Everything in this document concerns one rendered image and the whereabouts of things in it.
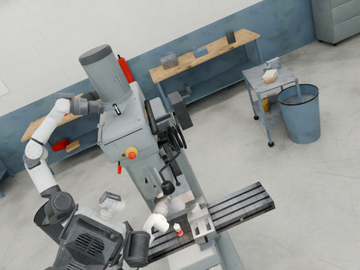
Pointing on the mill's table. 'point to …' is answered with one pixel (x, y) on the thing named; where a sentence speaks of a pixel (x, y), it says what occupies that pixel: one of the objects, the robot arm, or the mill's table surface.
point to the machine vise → (210, 232)
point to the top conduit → (151, 118)
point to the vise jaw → (198, 216)
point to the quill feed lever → (170, 168)
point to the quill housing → (152, 163)
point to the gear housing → (141, 155)
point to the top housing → (126, 129)
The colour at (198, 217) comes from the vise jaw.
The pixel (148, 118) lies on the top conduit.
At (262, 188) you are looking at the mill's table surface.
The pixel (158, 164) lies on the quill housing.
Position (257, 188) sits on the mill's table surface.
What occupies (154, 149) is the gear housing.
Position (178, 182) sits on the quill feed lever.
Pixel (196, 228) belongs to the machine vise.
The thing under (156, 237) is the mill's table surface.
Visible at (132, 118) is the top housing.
